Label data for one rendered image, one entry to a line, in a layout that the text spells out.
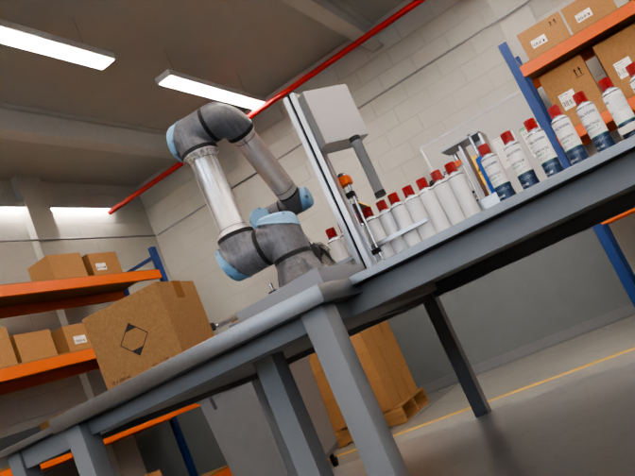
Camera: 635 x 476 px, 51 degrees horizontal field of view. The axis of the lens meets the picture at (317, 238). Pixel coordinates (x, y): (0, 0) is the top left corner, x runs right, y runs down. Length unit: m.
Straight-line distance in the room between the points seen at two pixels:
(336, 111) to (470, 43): 4.82
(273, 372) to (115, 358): 0.71
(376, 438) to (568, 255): 5.23
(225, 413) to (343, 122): 2.65
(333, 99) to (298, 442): 1.07
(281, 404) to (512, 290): 5.09
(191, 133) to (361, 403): 1.03
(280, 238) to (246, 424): 2.60
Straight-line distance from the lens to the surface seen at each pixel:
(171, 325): 2.12
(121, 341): 2.22
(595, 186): 1.42
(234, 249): 1.93
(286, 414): 1.68
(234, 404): 4.35
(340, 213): 2.06
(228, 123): 2.04
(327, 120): 2.11
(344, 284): 1.48
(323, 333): 1.40
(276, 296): 1.77
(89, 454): 1.90
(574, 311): 6.56
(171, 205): 8.44
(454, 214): 2.08
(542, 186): 1.39
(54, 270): 6.24
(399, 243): 2.14
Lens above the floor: 0.67
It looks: 10 degrees up
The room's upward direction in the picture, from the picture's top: 24 degrees counter-clockwise
